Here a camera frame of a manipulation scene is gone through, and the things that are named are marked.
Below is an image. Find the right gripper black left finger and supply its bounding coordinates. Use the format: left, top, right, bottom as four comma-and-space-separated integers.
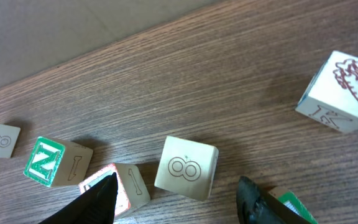
40, 172, 118, 224

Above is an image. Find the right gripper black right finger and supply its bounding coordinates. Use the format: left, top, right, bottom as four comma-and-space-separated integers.
236, 175, 312, 224

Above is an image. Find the blue side wooden block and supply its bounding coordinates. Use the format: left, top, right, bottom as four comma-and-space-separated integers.
154, 136, 219, 201

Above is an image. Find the green letter J block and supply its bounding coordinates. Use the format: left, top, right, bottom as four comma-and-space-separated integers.
269, 187, 318, 224

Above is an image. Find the green letter Z block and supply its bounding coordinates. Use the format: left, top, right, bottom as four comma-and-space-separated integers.
24, 136, 93, 187

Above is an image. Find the red picture wooden block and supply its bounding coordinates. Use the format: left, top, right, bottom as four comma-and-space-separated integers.
295, 50, 358, 133

